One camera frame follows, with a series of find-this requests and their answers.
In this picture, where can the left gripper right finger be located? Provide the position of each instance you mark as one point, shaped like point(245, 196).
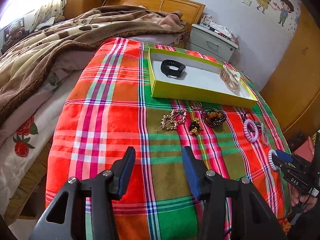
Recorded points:
point(232, 207)

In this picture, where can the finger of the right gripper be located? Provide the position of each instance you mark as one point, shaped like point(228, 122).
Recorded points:
point(276, 163)
point(284, 156)

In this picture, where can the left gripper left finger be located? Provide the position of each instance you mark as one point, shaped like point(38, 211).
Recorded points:
point(64, 218)

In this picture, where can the rhinestone hair clip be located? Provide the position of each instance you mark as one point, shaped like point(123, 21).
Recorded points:
point(171, 121)

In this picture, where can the person's right hand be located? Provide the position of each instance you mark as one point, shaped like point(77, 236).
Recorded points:
point(308, 200)

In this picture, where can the wooden door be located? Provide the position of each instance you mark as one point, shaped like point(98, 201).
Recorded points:
point(292, 92)

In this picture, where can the white gold hair claw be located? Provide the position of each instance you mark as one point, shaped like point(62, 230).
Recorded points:
point(230, 77)

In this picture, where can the yellow-green shallow box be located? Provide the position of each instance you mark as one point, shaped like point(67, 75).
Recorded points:
point(200, 81)

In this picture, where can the black smart band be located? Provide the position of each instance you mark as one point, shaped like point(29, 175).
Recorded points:
point(172, 68)

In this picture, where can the grey nightstand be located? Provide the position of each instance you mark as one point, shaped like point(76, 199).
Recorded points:
point(210, 43)

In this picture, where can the clear organizer on nightstand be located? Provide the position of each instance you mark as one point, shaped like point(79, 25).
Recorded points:
point(206, 21)

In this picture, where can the brown paw print blanket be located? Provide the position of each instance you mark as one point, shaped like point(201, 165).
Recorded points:
point(26, 65)

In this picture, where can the wooden headboard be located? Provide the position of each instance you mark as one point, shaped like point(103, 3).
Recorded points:
point(191, 11)

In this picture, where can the teddy bear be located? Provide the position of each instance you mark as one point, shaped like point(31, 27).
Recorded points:
point(13, 34)

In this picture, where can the dotted curtain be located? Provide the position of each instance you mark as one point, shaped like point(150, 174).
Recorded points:
point(47, 10)

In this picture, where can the cartoon children wall sticker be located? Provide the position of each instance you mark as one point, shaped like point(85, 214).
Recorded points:
point(283, 13)

